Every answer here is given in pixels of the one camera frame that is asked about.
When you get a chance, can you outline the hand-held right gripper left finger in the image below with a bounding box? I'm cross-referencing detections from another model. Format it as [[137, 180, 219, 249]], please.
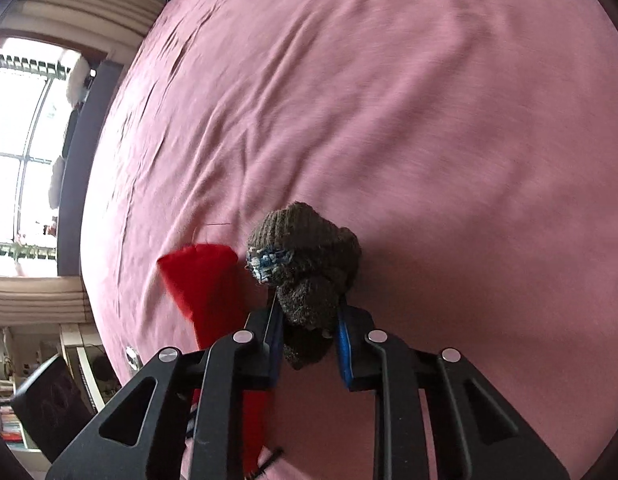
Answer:
[[45, 305, 286, 480]]

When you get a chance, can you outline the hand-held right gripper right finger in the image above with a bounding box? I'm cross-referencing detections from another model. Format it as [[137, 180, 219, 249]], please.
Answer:
[[336, 305, 572, 480]]

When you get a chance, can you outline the dark green knitted sock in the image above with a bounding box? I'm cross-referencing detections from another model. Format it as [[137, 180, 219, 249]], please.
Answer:
[[246, 201, 364, 372]]

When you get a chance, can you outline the red cloth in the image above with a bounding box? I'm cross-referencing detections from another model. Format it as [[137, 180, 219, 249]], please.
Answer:
[[156, 242, 270, 477]]

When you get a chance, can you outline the beige pleated blind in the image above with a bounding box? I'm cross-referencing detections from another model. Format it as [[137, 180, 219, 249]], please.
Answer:
[[0, 274, 96, 329]]

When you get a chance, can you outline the bed with pink sheet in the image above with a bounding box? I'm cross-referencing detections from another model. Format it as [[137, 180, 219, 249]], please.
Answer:
[[80, 0, 618, 480]]

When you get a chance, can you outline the cluttered bookshelf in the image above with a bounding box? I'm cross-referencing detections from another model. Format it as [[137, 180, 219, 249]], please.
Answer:
[[0, 327, 40, 453]]

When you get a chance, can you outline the barred bright window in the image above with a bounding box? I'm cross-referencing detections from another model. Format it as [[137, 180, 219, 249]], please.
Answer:
[[0, 35, 96, 277]]

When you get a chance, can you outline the white fluffy duster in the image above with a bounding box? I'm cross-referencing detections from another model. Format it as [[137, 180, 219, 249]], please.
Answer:
[[65, 56, 93, 107]]

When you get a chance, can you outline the beige pleated curtain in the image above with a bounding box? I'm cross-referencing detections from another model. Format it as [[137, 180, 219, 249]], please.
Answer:
[[0, 0, 166, 57]]

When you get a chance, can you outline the dark grey window post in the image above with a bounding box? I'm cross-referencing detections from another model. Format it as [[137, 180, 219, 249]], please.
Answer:
[[55, 60, 133, 279]]

